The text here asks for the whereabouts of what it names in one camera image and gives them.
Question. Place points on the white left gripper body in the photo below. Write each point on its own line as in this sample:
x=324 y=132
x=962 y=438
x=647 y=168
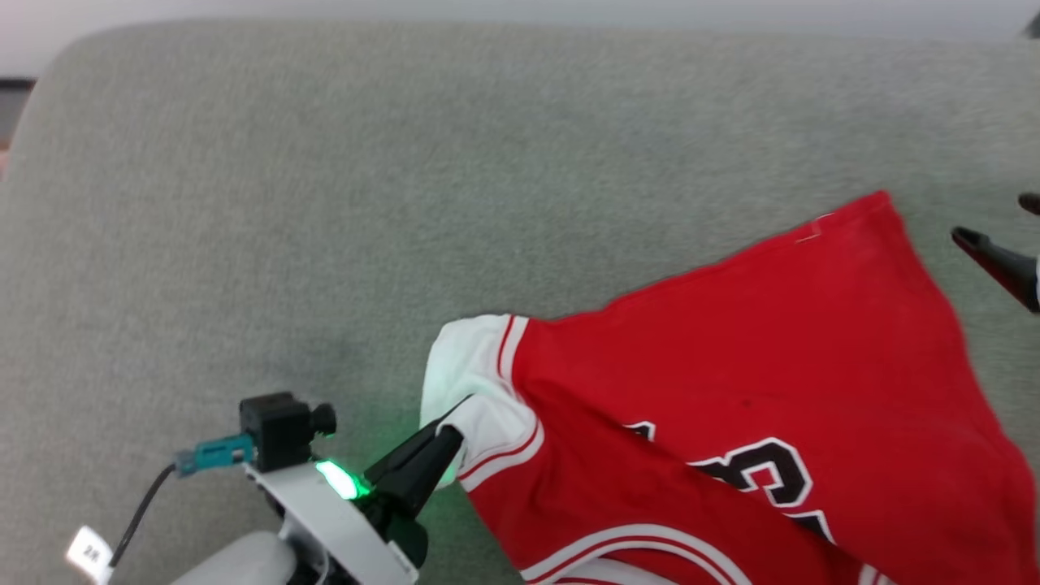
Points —
x=325 y=520

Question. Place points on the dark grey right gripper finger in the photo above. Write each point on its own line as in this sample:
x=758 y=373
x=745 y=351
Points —
x=1032 y=203
x=1011 y=268

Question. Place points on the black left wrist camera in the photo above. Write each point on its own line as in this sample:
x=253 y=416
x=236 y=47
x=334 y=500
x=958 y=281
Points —
x=280 y=431

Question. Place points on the red and white jersey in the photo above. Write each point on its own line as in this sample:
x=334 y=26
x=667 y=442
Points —
x=772 y=390

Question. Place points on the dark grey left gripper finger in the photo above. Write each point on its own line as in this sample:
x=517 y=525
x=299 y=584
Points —
x=414 y=475
x=443 y=413

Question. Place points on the dark grey furniture leg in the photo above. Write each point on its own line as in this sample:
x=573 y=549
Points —
x=1033 y=26

